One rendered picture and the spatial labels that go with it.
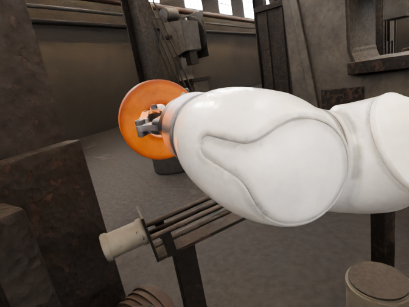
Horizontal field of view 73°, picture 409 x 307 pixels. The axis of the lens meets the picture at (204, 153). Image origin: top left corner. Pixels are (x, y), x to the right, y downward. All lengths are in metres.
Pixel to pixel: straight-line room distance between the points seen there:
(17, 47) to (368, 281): 0.92
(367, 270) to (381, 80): 1.95
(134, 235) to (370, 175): 0.47
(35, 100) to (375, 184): 0.72
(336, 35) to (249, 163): 2.48
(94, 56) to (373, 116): 8.25
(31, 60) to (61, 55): 7.09
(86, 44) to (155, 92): 7.85
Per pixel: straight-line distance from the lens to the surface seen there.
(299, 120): 0.18
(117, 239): 0.62
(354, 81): 2.59
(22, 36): 0.82
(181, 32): 8.19
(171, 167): 3.10
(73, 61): 8.03
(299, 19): 2.75
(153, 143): 0.55
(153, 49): 4.66
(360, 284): 0.70
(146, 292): 0.72
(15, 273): 0.64
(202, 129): 0.21
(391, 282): 0.72
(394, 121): 0.29
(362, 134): 0.28
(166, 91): 0.54
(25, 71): 0.81
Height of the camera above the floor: 0.97
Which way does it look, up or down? 15 degrees down
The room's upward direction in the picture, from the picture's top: 10 degrees counter-clockwise
